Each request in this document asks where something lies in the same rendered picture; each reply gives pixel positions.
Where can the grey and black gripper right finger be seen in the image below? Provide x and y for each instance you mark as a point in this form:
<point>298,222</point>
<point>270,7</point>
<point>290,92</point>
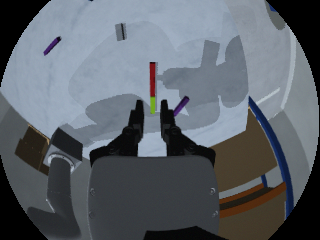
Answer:
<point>177,144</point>

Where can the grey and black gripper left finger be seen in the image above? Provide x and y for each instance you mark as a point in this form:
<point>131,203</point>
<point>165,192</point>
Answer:
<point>127,142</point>

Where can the lime green rod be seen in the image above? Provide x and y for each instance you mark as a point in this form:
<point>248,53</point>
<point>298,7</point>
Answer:
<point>152,102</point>

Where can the dark purple rod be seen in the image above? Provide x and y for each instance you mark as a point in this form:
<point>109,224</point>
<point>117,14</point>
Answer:
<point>50,47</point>
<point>180,106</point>

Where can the dark red rod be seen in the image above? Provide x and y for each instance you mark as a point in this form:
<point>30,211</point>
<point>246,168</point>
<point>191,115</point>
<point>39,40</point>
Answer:
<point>152,78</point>

